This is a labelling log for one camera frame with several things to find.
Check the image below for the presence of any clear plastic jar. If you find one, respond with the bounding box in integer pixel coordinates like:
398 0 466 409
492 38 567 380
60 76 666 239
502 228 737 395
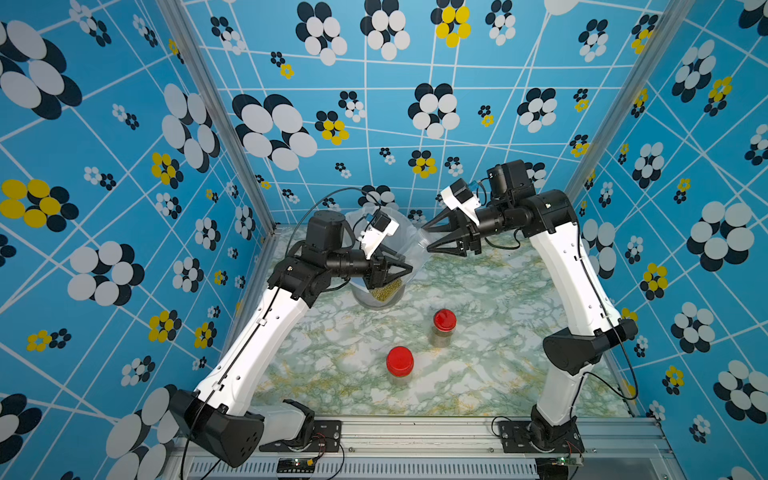
361 220 413 305

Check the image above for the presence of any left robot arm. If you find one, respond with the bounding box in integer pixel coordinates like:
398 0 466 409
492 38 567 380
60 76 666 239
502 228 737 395
169 210 413 468

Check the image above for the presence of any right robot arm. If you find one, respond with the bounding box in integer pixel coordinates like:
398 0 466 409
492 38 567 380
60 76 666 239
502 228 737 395
424 160 638 452

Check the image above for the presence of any white bin liner bag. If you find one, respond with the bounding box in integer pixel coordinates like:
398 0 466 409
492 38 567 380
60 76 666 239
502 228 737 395
345 205 431 286

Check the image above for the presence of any far red-lid jar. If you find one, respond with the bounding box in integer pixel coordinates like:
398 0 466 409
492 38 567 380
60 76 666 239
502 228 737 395
429 309 457 348

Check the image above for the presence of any red-lid jar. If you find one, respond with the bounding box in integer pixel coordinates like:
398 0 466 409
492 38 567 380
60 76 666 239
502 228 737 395
429 309 457 348
386 346 415 384

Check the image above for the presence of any near red-lid jar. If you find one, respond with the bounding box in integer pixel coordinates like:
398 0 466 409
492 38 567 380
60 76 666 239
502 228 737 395
386 346 415 384

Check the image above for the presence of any left circuit board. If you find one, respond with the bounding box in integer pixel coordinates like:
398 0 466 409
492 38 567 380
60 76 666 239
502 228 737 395
276 458 316 475

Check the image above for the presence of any circuit board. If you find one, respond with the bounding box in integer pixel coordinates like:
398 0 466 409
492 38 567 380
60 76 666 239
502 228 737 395
276 458 316 475
536 457 583 480

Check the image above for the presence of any right circuit board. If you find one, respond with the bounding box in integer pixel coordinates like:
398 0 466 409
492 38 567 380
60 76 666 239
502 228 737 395
536 457 583 480

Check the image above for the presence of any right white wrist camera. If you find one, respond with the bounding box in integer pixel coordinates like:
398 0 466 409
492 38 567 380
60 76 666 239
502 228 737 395
440 179 481 226

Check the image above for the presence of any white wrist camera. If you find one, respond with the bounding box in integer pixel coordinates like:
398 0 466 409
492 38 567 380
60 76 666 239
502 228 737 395
440 179 481 226
358 211 399 260

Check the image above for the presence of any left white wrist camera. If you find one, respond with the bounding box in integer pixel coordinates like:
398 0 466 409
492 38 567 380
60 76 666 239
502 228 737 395
358 211 399 260

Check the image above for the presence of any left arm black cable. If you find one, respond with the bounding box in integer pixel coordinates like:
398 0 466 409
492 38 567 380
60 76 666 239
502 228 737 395
286 187 379 259

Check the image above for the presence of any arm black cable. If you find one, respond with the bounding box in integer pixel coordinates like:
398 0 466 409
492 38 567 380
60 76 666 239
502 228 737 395
286 187 379 259
476 176 640 403

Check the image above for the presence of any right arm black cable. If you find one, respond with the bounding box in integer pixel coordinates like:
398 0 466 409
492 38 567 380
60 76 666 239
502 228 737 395
476 176 640 403

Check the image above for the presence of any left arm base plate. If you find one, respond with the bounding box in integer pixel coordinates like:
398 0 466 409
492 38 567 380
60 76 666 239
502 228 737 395
258 419 343 453

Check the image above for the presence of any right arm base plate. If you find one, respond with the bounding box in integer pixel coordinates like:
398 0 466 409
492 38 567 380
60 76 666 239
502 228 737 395
491 418 584 455

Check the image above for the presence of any aluminium front rail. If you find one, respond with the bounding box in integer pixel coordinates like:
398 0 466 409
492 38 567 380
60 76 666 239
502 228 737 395
161 416 684 479

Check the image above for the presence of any right aluminium corner post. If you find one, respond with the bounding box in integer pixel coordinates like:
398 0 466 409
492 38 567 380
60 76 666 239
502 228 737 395
565 0 696 210

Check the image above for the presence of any aluminium corner post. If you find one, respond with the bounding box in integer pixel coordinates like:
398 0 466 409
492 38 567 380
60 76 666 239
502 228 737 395
157 0 276 237
565 0 696 210

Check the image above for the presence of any left aluminium corner post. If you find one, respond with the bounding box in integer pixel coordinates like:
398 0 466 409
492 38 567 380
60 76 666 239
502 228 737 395
157 0 276 237

